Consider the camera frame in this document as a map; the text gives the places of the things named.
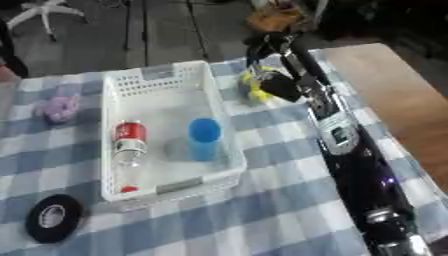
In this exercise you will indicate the white chair base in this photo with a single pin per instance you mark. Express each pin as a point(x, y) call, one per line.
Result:
point(44, 9)

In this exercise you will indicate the purple soft toy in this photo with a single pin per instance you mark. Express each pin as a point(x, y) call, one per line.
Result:
point(58, 108)

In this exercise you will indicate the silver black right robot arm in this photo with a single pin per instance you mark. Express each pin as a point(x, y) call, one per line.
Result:
point(361, 173)

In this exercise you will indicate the brown bag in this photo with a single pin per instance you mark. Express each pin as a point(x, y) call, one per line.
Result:
point(274, 18)

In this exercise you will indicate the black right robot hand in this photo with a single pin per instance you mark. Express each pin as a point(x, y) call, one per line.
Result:
point(281, 87)

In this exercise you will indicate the blue plastic cup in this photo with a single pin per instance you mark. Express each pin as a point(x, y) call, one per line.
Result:
point(204, 141)

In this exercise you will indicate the white plastic basket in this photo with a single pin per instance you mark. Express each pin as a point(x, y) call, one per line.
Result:
point(175, 100)

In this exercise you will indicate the yellow soft toy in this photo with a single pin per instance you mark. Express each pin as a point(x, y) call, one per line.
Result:
point(255, 93)

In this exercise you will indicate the black tape roll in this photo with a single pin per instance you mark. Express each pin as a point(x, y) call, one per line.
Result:
point(65, 230)

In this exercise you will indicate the clear bottle with red label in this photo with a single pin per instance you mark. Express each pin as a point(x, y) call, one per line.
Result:
point(129, 136)

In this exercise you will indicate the black tripod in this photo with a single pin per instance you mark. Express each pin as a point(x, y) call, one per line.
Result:
point(144, 30)

